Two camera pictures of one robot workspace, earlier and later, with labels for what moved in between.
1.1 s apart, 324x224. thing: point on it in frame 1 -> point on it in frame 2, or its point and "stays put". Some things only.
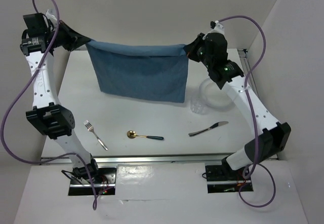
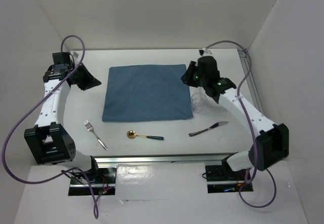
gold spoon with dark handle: (132, 134) stays put
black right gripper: (191, 48) -> (186, 78)
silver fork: (90, 127) stays put
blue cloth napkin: (154, 72) -> (146, 92)
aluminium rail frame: (248, 69) stays put
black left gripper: (74, 39) -> (90, 81)
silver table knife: (217, 124) stays put
